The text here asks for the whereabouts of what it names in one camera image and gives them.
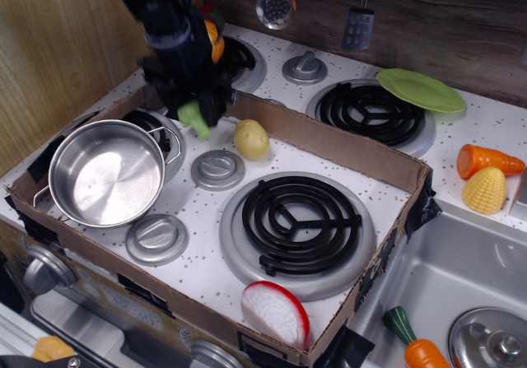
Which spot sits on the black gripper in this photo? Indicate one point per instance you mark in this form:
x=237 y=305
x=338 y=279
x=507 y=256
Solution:
x=180 y=66

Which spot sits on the green toy broccoli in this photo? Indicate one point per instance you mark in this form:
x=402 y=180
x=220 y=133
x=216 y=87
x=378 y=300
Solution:
x=190 y=115

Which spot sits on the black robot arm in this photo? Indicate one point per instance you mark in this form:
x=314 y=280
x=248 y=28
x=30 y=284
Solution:
x=139 y=8

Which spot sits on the stainless steel pot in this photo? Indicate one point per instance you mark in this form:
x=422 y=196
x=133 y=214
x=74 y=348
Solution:
x=110 y=172

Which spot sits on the steel pot lid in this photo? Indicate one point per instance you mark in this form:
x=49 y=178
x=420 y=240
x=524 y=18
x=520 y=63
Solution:
x=488 y=337

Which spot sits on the front left black burner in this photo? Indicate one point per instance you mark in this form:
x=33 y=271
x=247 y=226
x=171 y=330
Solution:
x=166 y=134

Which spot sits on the black burner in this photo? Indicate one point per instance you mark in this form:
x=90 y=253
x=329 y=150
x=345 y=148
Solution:
x=166 y=134
x=364 y=107
x=305 y=232
x=244 y=64

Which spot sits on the orange toy pumpkin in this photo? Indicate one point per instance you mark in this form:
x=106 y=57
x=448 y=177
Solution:
x=216 y=40

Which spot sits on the back left black burner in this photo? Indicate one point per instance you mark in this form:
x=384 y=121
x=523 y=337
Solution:
x=244 y=64

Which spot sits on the yellow toy potato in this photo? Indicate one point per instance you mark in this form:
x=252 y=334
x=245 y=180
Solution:
x=251 y=140

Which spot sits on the upper grey stove knob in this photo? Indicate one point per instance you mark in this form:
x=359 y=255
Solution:
x=217 y=170

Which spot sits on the grey stove knob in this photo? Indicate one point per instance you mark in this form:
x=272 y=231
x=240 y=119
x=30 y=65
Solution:
x=305 y=70
x=217 y=170
x=157 y=240

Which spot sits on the red toy pepper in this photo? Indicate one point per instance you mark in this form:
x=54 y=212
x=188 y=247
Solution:
x=213 y=13

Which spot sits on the back grey stove knob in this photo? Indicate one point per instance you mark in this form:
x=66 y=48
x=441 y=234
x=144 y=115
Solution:
x=305 y=70

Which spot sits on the hanging metal slotted spoon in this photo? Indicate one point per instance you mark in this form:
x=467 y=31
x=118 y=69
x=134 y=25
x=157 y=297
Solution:
x=275 y=14

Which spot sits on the lower grey stove knob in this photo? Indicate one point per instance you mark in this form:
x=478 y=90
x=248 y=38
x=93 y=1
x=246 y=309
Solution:
x=157 y=240

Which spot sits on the back right black burner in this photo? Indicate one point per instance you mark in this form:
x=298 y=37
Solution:
x=364 y=107

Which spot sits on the front right black burner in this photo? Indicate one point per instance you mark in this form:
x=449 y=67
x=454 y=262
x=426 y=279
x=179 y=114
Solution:
x=305 y=232

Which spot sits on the hanging metal spatula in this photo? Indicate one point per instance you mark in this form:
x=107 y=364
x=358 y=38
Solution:
x=358 y=27

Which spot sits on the green plastic plate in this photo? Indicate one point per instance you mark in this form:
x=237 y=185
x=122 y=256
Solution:
x=421 y=90

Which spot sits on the red white radish slice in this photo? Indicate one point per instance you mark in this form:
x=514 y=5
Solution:
x=276 y=312

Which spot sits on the grey oven front knob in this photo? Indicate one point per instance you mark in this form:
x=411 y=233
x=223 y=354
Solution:
x=46 y=272

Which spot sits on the orange toy carrot piece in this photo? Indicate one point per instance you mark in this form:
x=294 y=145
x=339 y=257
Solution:
x=471 y=159

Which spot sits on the orange toy food piece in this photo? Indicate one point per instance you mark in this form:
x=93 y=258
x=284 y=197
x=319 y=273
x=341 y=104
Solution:
x=51 y=348

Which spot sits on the yellow toy corn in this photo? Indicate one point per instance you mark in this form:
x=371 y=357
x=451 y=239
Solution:
x=485 y=192

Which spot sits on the grey metal sink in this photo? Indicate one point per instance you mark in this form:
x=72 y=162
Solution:
x=457 y=262

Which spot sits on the orange carrot green top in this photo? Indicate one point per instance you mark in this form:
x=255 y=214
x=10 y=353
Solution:
x=419 y=352

